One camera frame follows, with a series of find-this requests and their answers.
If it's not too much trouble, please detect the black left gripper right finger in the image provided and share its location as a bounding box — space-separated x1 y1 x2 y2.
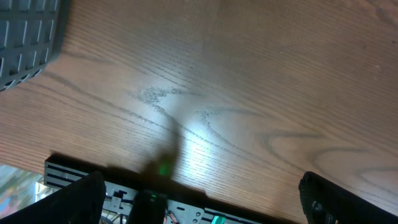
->
298 171 397 224

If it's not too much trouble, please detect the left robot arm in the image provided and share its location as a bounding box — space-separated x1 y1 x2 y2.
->
1 172 397 224

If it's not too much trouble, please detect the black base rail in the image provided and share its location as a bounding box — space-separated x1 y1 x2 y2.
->
44 154 281 224

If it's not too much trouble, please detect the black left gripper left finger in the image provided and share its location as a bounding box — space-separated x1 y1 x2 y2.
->
1 172 106 224

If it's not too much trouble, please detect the grey plastic mesh basket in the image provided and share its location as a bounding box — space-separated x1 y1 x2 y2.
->
1 0 71 91

